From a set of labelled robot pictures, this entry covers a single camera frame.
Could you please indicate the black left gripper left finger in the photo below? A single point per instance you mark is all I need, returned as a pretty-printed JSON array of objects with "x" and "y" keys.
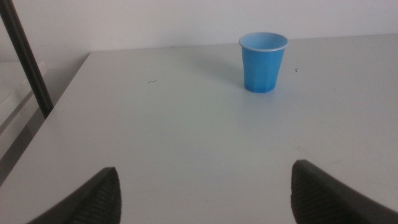
[{"x": 93, "y": 202}]

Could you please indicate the black metal pole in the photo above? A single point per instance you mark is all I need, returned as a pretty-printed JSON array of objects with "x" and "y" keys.
[{"x": 26, "y": 59}]

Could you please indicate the blue plastic cup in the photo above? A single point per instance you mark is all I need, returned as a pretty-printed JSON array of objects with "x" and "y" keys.
[{"x": 261, "y": 67}]

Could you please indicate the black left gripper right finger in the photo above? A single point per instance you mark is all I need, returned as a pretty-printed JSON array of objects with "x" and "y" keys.
[{"x": 323, "y": 202}]

